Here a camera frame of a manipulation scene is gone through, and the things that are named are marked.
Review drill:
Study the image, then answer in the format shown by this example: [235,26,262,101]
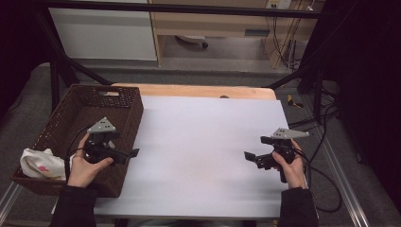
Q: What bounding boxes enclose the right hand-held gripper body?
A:
[253,127,310,171]

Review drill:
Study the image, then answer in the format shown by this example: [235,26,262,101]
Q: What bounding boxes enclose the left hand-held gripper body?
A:
[82,116,131,166]

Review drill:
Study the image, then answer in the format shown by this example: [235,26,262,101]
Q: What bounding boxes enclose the brown woven basket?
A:
[11,83,145,199]

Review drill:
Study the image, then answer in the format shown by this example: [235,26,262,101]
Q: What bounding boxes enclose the white cloth with pink print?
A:
[20,148,74,182]

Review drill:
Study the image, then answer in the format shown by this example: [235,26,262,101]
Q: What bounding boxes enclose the person's right hand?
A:
[271,138,309,190]

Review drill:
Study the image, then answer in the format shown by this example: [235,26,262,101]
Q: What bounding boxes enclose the person's left hand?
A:
[66,132,114,189]

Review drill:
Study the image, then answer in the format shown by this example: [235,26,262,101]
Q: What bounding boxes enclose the yellow and black tool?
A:
[287,94,305,110]

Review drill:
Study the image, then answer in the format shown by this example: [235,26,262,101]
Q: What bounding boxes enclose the white table mat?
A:
[94,95,308,219]

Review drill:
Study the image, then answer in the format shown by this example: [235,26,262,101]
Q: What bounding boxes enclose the white cabinet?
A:
[48,0,158,61]

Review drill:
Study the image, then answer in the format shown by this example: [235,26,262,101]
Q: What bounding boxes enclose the white chair base with caster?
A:
[175,34,210,49]

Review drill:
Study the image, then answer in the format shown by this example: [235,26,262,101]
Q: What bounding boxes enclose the wooden desk with drawer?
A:
[148,0,325,70]

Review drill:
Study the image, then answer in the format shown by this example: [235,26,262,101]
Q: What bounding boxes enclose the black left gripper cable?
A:
[63,125,93,182]

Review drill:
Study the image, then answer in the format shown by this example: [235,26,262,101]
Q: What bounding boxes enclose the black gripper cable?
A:
[63,125,93,182]
[294,148,343,214]

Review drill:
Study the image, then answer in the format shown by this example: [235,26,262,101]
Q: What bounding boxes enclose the bundle of black cables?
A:
[288,84,340,131]

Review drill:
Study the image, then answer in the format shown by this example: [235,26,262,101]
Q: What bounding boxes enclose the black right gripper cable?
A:
[294,148,343,214]

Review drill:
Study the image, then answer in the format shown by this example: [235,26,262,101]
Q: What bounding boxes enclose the aluminium rail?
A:
[0,182,24,225]
[310,121,371,227]

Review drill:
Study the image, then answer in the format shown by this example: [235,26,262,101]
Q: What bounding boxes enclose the black metal frame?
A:
[31,0,325,112]

